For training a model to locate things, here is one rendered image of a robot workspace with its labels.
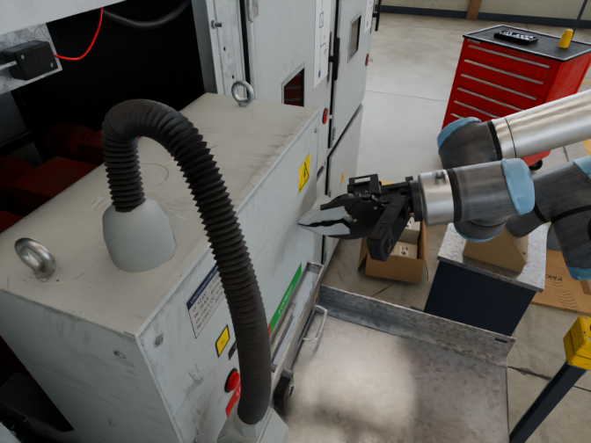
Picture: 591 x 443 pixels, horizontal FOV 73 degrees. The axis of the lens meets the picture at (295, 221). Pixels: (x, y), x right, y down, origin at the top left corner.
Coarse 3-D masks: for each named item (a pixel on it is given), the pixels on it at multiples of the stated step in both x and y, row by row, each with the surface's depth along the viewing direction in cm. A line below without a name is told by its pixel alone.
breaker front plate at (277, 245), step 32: (288, 160) 59; (256, 192) 50; (288, 192) 63; (256, 224) 53; (288, 224) 67; (256, 256) 55; (288, 256) 71; (192, 288) 40; (160, 320) 36; (224, 320) 50; (288, 320) 81; (160, 352) 37; (192, 352) 43; (224, 352) 52; (160, 384) 38; (192, 384) 45; (224, 384) 55; (192, 416) 47; (224, 416) 58
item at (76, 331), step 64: (256, 128) 63; (64, 192) 49; (0, 256) 40; (64, 256) 40; (192, 256) 40; (0, 320) 43; (64, 320) 36; (128, 320) 34; (64, 384) 48; (128, 384) 40
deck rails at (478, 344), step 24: (336, 288) 99; (336, 312) 102; (360, 312) 101; (384, 312) 98; (408, 312) 95; (408, 336) 96; (432, 336) 96; (456, 336) 94; (480, 336) 91; (504, 336) 89; (480, 360) 91; (504, 360) 91
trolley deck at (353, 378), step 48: (336, 336) 97; (384, 336) 97; (336, 384) 87; (384, 384) 87; (432, 384) 87; (480, 384) 87; (288, 432) 79; (336, 432) 79; (384, 432) 79; (432, 432) 79; (480, 432) 79
